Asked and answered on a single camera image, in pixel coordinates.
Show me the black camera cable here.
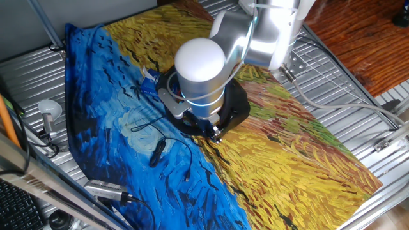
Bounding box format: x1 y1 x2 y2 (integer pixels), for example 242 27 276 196
127 195 157 230

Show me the aluminium frame bar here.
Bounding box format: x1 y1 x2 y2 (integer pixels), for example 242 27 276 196
0 132 134 230

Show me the thick grey robot cable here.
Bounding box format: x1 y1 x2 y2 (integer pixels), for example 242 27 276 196
278 63 409 126

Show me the grey metal pole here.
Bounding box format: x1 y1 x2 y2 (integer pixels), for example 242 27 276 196
27 0 66 50

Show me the blue tissue pack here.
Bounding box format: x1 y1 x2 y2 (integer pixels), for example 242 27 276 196
140 66 162 98

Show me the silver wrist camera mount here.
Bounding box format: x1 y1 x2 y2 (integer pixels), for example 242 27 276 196
157 88 193 120

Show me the black racing steering wheel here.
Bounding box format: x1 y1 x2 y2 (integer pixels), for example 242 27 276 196
155 65 221 139

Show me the black keyboard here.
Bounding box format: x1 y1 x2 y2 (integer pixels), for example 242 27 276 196
0 178 46 230

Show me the black hanging cable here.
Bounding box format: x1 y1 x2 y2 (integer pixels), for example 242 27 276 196
0 76 31 176

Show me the aluminium profile with bracket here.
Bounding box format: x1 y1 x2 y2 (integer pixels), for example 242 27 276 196
373 121 409 153

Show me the black round object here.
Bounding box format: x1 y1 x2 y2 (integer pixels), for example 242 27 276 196
391 2 409 28

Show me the black wheel base housing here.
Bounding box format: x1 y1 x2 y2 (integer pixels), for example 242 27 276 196
222 78 251 135

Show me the black coiled USB cable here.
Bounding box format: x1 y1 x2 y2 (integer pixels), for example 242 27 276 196
130 116 193 183

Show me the painted wheat field cloth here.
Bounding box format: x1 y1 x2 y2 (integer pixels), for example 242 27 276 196
65 0 383 230

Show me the orange pole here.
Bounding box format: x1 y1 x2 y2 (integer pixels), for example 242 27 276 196
0 94 21 148

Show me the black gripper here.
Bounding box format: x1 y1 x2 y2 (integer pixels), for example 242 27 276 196
195 114 225 144

